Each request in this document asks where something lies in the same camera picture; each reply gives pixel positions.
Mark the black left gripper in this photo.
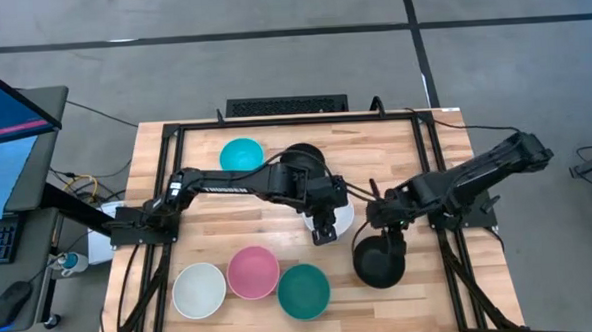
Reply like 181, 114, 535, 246
303, 172, 353, 248

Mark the black computer mouse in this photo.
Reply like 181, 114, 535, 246
0, 280, 35, 330

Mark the large black monitor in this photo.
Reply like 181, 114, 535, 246
0, 54, 68, 220

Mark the yellow cable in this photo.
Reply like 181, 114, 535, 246
61, 173, 100, 205

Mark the black aluminium table frame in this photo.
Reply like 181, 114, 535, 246
87, 103, 527, 332

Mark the grey desk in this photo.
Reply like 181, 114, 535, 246
0, 85, 80, 332

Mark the black bowl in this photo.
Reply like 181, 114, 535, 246
351, 233, 408, 291
278, 142, 328, 181

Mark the black ventilated computer case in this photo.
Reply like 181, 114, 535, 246
224, 93, 350, 119

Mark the black cable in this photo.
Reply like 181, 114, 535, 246
404, 101, 522, 138

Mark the white and blue bottle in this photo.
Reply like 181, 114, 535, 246
48, 249, 90, 278

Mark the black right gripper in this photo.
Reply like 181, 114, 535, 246
365, 186, 420, 260

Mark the white bin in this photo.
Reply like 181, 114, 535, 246
84, 200, 127, 266

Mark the turquoise bowl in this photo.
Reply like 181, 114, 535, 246
218, 136, 266, 173

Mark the dark green bowl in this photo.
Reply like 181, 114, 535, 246
275, 262, 333, 322

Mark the pink bowl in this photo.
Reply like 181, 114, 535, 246
224, 244, 283, 302

